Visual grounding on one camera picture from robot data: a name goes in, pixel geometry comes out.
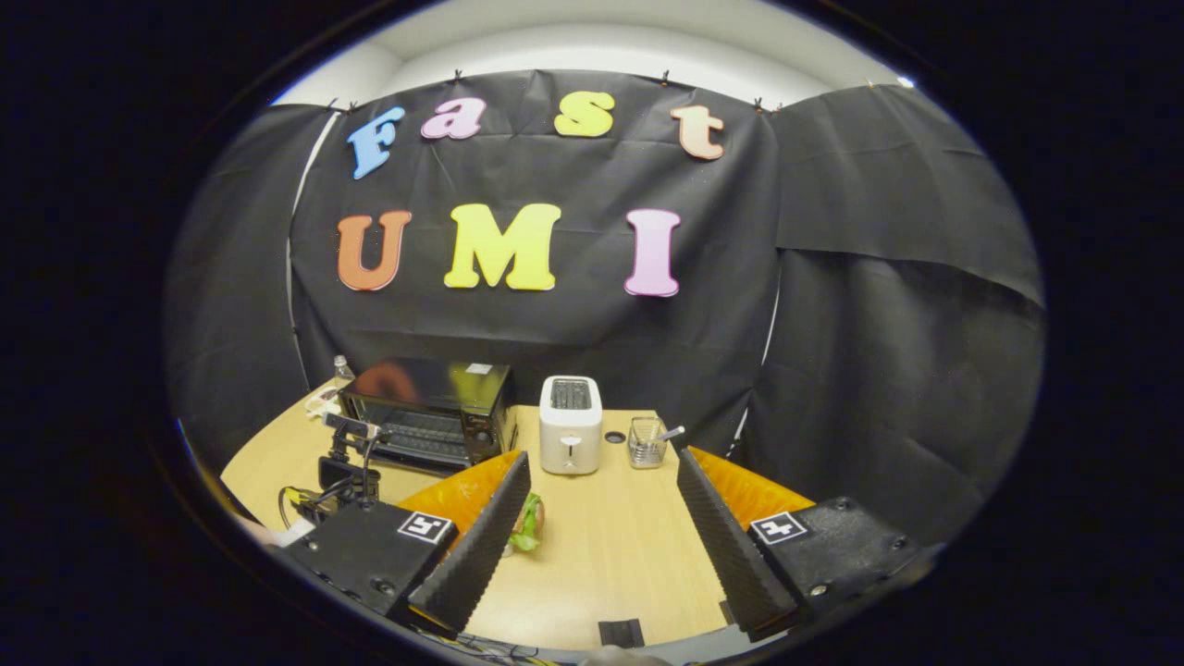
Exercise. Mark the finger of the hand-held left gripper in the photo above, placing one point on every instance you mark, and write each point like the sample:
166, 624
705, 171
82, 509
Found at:
350, 425

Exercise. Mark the white divided plate of beans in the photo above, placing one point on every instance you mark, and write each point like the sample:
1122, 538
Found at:
324, 402

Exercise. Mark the clear plastic water bottle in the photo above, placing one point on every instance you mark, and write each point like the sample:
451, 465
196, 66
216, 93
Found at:
343, 370

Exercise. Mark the sandwich with lettuce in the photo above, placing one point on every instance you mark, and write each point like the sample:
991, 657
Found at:
529, 525

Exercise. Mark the black electric oven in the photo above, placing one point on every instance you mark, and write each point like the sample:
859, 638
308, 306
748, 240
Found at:
435, 407

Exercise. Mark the black round table grommet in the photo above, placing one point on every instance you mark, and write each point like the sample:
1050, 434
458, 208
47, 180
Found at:
615, 437

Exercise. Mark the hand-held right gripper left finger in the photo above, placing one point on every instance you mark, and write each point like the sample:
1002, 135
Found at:
476, 555

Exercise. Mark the black table edge bracket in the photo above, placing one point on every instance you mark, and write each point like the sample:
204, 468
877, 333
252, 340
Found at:
622, 634

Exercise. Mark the white toaster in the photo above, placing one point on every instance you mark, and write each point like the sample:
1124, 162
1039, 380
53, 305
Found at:
570, 430

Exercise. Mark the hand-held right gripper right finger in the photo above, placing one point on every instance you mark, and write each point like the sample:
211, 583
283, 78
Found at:
731, 555

